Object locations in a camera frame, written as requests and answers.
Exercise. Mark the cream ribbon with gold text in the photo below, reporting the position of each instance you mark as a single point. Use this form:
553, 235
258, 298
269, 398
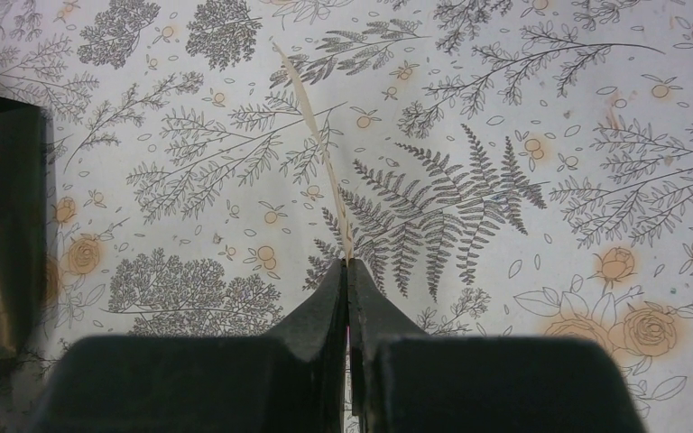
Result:
310, 121

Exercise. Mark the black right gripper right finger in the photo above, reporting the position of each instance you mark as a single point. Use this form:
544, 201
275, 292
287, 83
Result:
405, 380

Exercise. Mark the peach flower bouquet black wrap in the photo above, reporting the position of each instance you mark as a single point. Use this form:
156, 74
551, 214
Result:
0, 239

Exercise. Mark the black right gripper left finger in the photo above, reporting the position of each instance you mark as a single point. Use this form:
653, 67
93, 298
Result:
290, 378

